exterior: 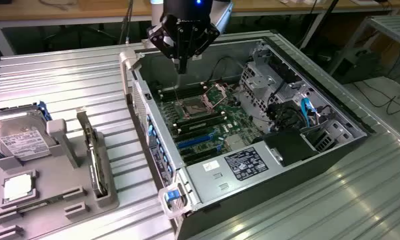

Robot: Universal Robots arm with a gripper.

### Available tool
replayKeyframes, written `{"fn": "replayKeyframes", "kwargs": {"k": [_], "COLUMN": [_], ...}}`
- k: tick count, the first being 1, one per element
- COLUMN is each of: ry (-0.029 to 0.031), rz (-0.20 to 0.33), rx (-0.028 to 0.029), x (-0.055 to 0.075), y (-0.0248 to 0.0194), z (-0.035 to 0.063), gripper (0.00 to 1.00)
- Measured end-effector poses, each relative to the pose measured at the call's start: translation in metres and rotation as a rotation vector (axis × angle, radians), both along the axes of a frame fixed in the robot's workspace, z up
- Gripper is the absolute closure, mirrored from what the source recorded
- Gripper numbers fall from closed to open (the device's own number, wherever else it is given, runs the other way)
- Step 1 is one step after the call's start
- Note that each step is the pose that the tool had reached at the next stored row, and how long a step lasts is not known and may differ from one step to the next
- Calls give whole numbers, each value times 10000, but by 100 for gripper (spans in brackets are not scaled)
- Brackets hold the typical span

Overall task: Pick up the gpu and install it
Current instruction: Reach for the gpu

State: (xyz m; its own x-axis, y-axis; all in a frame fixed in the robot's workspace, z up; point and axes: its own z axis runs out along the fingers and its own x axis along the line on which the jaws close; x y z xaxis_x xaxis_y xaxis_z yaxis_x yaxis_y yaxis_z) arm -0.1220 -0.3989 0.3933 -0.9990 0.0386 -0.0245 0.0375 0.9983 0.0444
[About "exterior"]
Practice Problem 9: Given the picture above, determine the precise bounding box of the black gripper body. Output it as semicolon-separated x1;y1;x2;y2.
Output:
162;0;214;26

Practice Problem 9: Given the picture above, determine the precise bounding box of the green graphics card with fan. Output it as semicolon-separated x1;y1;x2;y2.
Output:
75;106;108;196

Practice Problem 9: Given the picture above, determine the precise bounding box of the thin metal locking lever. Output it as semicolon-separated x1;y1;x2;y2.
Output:
172;82;182;104

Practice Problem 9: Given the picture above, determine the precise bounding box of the metal socket cover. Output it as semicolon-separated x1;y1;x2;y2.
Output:
202;83;230;108

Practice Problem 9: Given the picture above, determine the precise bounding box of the metal disk bay cage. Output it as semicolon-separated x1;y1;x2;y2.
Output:
238;42;309;131

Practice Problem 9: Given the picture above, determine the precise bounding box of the CPU socket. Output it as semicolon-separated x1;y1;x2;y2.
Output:
179;97;210;118

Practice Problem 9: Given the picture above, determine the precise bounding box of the green motherboard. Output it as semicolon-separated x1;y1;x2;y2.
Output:
152;81;265;166

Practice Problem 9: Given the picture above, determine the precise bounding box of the black RAM stick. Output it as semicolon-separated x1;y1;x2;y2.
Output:
178;116;227;133

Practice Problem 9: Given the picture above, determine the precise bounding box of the blue expansion slot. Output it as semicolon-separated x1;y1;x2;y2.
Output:
176;133;215;149

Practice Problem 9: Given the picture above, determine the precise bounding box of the silver chipset heatsink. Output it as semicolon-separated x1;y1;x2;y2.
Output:
225;136;251;151

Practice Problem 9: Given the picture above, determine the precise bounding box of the blue disk caddy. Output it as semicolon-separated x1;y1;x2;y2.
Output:
0;101;54;126

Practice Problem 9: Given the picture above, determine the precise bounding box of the black box device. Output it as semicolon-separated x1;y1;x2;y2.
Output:
339;48;382;85

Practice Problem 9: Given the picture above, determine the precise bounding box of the metal slat shelf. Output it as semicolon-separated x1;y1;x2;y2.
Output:
330;14;400;76

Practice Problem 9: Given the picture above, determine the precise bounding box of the grey power supply with label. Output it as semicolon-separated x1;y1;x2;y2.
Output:
186;141;285;205

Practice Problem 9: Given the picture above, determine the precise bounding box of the silver hard disk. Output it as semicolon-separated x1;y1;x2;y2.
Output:
0;111;54;162

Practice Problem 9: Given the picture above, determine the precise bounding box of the grey plastic parts rack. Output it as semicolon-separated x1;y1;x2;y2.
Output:
0;118;122;240

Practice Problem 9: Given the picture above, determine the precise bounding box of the open grey PC case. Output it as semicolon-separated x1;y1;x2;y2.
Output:
119;29;378;240

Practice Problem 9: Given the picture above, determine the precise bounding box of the silver CPU chip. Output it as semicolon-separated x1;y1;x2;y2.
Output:
3;174;35;200

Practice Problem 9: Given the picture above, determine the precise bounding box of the green RAM stick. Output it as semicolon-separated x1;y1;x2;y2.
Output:
18;194;67;213

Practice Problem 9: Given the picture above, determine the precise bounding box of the black camera cable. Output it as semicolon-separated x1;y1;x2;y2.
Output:
118;0;135;46

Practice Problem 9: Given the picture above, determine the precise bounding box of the thin black looped wire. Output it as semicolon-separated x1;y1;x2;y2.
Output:
210;56;246;82

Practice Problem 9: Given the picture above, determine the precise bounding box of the wooden desk with white frame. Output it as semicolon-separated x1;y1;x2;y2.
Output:
0;0;400;57

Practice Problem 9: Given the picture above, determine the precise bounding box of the black power wire bundle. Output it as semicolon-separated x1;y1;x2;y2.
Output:
266;101;305;131

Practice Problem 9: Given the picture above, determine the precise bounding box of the blue data wire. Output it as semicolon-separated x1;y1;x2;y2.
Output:
301;97;317;130

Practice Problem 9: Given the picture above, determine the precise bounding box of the black floor cable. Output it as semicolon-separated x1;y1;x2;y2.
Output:
351;81;400;115

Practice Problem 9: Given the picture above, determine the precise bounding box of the grey plastic case handle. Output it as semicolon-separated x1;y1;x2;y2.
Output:
158;182;190;221

